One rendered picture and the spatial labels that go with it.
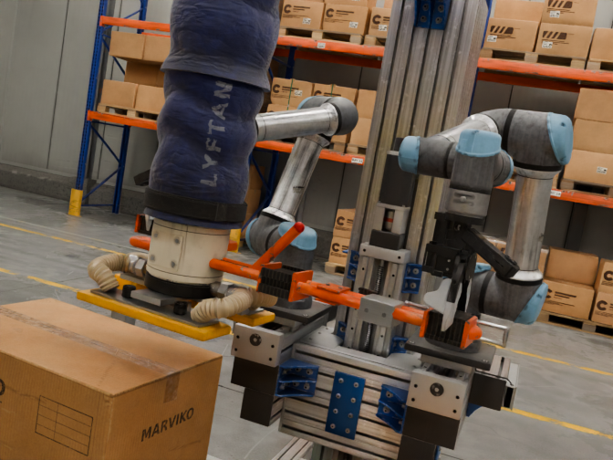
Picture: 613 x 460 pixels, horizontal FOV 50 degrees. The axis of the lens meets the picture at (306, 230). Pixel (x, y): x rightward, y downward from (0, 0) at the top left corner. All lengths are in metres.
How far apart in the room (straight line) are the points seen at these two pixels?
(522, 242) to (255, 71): 0.78
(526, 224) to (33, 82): 11.96
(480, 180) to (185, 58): 0.63
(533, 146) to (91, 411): 1.14
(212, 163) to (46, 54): 11.74
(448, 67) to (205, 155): 0.88
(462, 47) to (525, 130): 0.44
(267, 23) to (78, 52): 11.25
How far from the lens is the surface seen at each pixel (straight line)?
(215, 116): 1.38
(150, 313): 1.40
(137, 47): 10.31
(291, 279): 1.32
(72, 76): 12.63
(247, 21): 1.39
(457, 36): 2.01
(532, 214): 1.70
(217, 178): 1.38
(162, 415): 1.56
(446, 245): 1.23
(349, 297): 1.28
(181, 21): 1.42
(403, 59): 2.02
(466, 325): 1.21
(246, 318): 1.48
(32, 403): 1.56
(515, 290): 1.74
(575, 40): 8.59
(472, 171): 1.20
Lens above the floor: 1.47
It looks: 6 degrees down
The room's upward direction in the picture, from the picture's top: 10 degrees clockwise
